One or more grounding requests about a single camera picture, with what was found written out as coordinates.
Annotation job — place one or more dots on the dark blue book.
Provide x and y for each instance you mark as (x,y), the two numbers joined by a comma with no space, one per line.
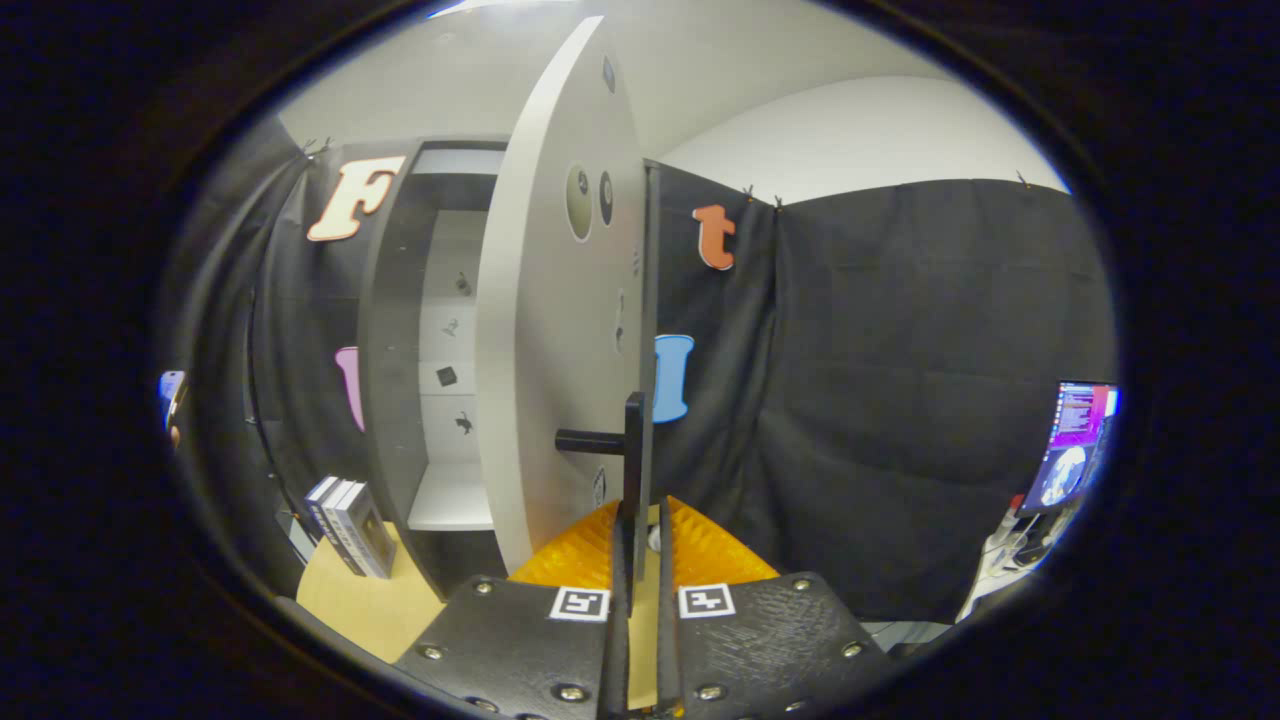
(315,505)

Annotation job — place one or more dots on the smartphone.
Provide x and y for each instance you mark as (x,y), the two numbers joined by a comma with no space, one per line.
(170,395)

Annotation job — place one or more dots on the black backdrop cloth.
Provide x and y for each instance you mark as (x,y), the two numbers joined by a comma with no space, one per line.
(900,350)

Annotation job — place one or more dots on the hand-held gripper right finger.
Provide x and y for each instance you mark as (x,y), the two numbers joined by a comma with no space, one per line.
(667,650)

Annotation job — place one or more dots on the dark grey cabinet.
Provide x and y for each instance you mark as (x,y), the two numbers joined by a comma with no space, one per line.
(390,350)

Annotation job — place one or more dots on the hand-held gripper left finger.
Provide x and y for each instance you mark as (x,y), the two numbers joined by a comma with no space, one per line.
(617,660)

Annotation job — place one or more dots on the grey cover book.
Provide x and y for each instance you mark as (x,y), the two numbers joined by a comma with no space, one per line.
(365,530)

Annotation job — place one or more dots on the computer monitor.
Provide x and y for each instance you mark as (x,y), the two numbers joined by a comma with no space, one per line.
(1075,440)

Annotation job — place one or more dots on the white spine book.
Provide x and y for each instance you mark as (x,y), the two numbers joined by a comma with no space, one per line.
(333,520)

